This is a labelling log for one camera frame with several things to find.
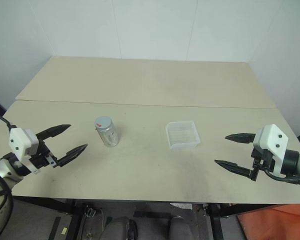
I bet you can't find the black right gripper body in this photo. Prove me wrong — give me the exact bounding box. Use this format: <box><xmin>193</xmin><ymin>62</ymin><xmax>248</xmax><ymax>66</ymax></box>
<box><xmin>250</xmin><ymin>147</ymin><xmax>276</xmax><ymax>174</ymax></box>

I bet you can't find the clear jar with grey lid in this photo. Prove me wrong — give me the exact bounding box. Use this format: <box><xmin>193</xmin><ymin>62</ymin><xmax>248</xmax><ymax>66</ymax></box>
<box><xmin>94</xmin><ymin>116</ymin><xmax>120</xmax><ymax>148</ymax></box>

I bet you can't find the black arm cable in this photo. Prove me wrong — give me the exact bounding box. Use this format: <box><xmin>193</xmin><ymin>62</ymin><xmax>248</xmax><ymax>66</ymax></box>
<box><xmin>260</xmin><ymin>167</ymin><xmax>300</xmax><ymax>186</ymax></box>
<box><xmin>0</xmin><ymin>110</ymin><xmax>17</xmax><ymax>131</ymax></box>

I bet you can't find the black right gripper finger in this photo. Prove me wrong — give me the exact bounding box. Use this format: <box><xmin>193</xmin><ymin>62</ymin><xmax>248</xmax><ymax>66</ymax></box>
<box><xmin>224</xmin><ymin>133</ymin><xmax>257</xmax><ymax>145</ymax></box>
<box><xmin>214</xmin><ymin>159</ymin><xmax>261</xmax><ymax>182</ymax></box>

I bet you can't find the black metal table frame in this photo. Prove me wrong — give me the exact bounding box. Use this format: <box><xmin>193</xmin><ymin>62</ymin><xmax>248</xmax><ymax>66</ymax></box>
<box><xmin>12</xmin><ymin>195</ymin><xmax>280</xmax><ymax>240</ymax></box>

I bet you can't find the black looping cable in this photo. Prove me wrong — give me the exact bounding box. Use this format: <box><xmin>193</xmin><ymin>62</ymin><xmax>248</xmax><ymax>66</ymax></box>
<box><xmin>0</xmin><ymin>166</ymin><xmax>15</xmax><ymax>240</ymax></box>

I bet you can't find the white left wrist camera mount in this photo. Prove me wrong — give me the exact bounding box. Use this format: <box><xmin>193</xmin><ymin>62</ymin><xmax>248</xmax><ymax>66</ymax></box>
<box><xmin>9</xmin><ymin>127</ymin><xmax>42</xmax><ymax>175</ymax></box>

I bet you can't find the dark rounded grey shape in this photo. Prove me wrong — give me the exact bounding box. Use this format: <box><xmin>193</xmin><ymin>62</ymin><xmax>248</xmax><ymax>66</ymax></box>
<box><xmin>167</xmin><ymin>216</ymin><xmax>199</xmax><ymax>240</ymax></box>
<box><xmin>103</xmin><ymin>216</ymin><xmax>142</xmax><ymax>240</ymax></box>

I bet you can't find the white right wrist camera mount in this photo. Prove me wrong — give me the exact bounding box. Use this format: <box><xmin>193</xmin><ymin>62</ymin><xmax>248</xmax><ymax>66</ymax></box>
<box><xmin>251</xmin><ymin>123</ymin><xmax>290</xmax><ymax>175</ymax></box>

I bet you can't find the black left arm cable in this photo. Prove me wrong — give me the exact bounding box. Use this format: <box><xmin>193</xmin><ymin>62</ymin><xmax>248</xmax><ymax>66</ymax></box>
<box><xmin>0</xmin><ymin>110</ymin><xmax>17</xmax><ymax>131</ymax></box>

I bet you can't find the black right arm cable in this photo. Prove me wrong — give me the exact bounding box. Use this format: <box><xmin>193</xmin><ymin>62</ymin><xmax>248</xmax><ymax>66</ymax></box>
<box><xmin>260</xmin><ymin>167</ymin><xmax>300</xmax><ymax>186</ymax></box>

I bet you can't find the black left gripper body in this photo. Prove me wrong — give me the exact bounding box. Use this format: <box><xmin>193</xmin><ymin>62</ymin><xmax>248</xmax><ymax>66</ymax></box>
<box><xmin>29</xmin><ymin>140</ymin><xmax>59</xmax><ymax>172</ymax></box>

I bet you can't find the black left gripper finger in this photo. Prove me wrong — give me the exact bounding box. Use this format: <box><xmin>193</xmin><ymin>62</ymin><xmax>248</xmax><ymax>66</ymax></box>
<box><xmin>35</xmin><ymin>123</ymin><xmax>72</xmax><ymax>142</ymax></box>
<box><xmin>55</xmin><ymin>143</ymin><xmax>89</xmax><ymax>168</ymax></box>

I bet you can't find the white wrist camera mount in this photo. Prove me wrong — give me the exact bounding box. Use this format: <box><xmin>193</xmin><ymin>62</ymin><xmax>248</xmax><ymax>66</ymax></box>
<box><xmin>9</xmin><ymin>127</ymin><xmax>42</xmax><ymax>175</ymax></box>
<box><xmin>251</xmin><ymin>123</ymin><xmax>290</xmax><ymax>175</ymax></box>

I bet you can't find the clear square plastic container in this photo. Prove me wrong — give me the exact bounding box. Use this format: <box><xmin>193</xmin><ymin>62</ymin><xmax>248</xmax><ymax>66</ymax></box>
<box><xmin>165</xmin><ymin>120</ymin><xmax>202</xmax><ymax>151</ymax></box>

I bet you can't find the orange sheet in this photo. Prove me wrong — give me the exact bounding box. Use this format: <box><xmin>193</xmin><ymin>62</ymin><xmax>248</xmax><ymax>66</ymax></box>
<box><xmin>236</xmin><ymin>203</ymin><xmax>300</xmax><ymax>240</ymax></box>

